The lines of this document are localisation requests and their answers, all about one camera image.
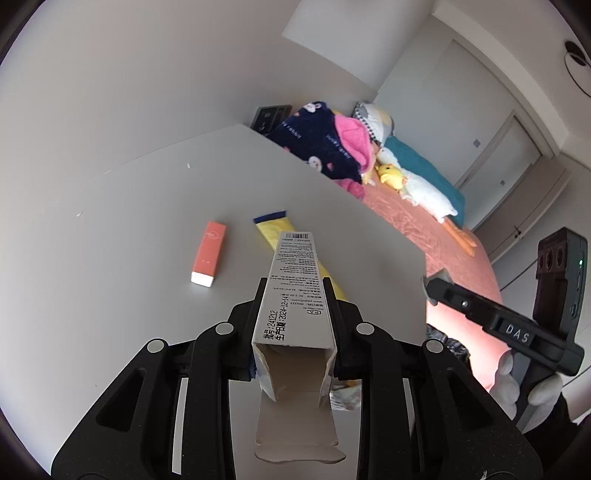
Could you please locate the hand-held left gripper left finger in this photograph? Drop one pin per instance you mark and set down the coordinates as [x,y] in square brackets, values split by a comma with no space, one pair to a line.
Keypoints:
[244,323]

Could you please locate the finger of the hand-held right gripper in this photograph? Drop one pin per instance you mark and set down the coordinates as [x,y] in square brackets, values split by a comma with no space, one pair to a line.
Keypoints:
[461,302]

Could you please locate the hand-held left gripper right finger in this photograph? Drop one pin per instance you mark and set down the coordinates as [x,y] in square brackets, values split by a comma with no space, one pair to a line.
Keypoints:
[344,318]

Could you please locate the white printed carton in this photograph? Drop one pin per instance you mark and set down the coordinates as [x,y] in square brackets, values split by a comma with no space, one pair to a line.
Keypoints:
[291,295]

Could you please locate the person's right forearm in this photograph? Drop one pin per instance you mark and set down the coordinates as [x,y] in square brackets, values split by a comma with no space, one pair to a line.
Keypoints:
[554,438]

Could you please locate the person's right hand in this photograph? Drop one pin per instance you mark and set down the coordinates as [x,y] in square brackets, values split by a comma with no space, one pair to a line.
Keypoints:
[503,383]

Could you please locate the orange box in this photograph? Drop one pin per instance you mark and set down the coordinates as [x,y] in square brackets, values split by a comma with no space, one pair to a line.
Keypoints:
[210,249]

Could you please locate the yellow tube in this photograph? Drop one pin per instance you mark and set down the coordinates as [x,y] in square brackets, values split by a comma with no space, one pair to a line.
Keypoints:
[272,230]

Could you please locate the white goose plush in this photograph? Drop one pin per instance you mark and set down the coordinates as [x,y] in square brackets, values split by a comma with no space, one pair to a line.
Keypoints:
[429,194]

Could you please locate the teal pillow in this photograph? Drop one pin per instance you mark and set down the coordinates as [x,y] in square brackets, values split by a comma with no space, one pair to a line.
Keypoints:
[425,166]

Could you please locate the white door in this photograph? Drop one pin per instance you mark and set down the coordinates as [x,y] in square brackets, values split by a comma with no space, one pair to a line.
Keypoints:
[503,152]

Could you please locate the yellow duck plush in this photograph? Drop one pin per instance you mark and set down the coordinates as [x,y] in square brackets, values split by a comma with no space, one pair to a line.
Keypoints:
[391,175]

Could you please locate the pink fleece blanket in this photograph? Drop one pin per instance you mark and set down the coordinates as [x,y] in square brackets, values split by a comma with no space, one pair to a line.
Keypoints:
[353,138]

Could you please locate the navy rabbit print blanket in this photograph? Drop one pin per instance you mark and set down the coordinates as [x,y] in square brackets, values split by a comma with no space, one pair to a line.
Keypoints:
[309,138]

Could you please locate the checkered patchwork pillow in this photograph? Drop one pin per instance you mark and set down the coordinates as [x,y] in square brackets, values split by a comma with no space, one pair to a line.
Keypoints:
[376,117]

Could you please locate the round ceiling lamp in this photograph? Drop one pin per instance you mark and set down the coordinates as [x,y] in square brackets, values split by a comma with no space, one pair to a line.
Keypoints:
[575,60]

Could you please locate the black wall socket panel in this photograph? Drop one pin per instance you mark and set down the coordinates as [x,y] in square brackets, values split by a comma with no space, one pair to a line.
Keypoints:
[268,117]

